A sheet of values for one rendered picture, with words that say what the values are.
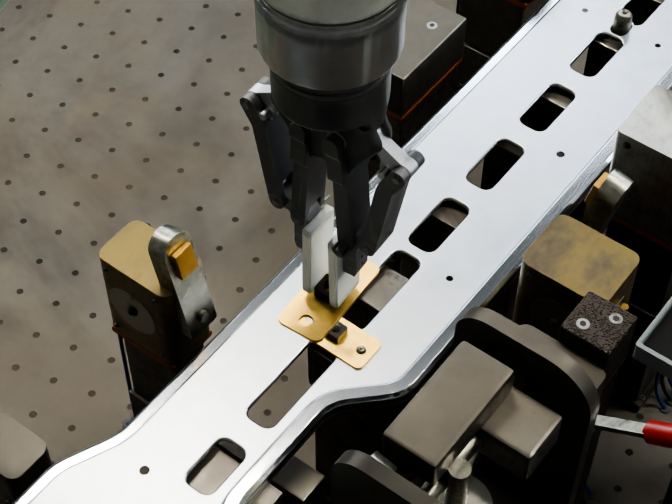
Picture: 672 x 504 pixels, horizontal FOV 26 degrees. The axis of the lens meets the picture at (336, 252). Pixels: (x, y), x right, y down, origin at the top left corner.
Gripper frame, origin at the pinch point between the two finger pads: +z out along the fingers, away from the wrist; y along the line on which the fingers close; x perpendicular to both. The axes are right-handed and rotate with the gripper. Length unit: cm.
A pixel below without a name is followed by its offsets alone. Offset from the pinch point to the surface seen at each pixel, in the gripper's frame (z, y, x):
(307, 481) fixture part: 43.7, 5.7, -4.2
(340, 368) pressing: 31.0, 5.7, -9.9
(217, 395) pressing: 31.0, 13.4, -1.0
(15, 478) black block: 32.1, 23.3, 15.5
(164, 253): 21.2, 22.2, -5.7
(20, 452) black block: 32.1, 24.8, 13.3
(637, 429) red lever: 19.1, -21.8, -11.8
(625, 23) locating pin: 29, 5, -65
